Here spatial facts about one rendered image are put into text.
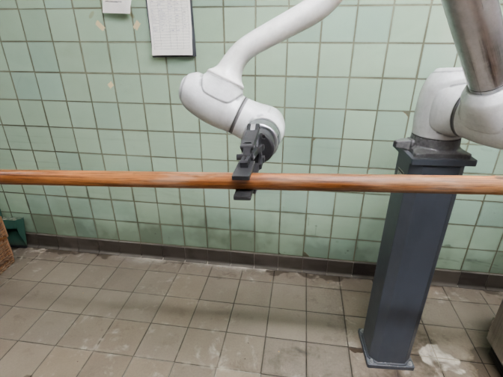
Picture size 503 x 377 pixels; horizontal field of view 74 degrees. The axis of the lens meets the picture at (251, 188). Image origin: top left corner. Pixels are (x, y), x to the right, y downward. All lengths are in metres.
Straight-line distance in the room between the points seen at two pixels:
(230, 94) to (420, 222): 0.83
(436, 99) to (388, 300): 0.80
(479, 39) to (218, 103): 0.61
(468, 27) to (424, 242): 0.75
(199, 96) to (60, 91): 1.44
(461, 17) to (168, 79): 1.36
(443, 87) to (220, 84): 0.70
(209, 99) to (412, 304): 1.15
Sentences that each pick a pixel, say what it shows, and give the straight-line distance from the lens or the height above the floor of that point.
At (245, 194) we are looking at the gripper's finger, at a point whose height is 1.12.
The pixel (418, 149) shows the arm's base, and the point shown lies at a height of 1.02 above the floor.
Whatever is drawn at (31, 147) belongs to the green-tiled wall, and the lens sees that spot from 2.46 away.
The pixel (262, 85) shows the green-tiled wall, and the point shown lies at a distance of 1.77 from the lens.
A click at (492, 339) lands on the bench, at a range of 1.94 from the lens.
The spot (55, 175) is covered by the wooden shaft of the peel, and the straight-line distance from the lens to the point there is 0.74.
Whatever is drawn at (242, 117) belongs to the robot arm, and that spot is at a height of 1.18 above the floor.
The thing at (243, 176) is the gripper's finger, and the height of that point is 1.16.
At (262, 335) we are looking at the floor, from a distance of 1.83.
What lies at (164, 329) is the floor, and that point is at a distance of 1.90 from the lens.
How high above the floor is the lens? 1.38
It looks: 25 degrees down
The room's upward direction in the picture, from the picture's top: straight up
